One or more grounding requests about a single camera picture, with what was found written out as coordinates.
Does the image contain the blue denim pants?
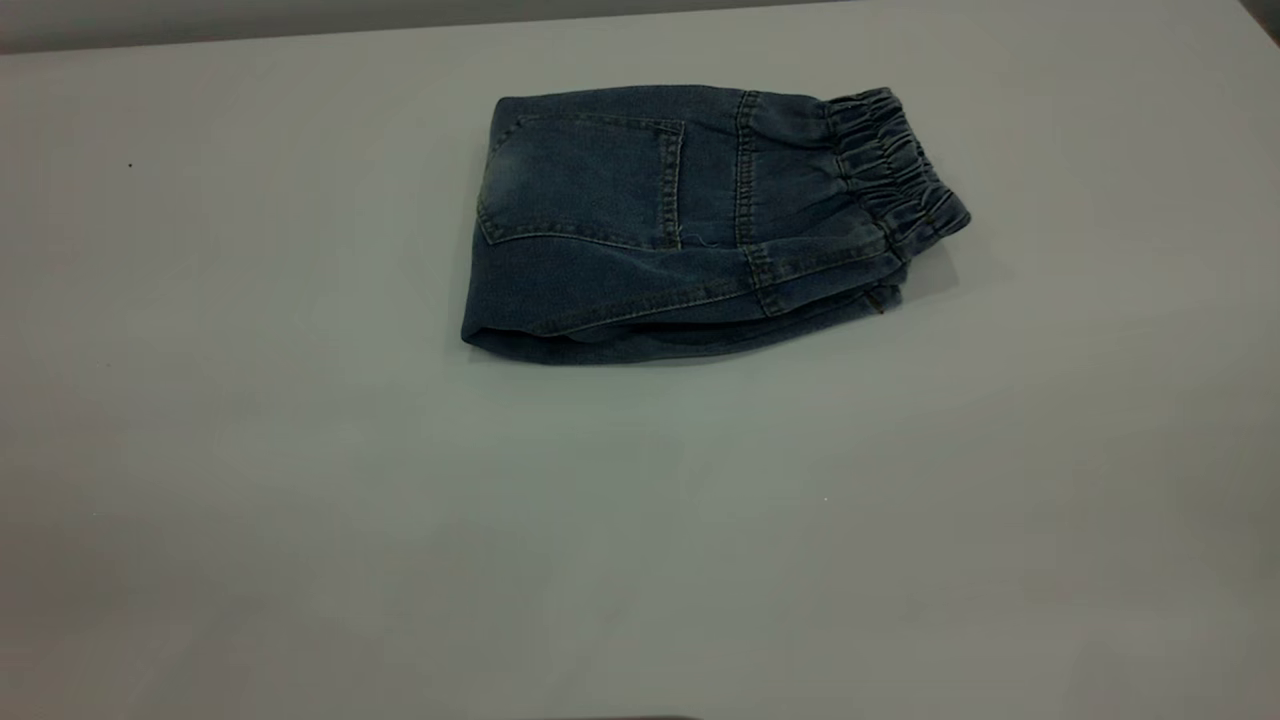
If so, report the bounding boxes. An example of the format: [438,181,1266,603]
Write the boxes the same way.
[459,85,973,367]

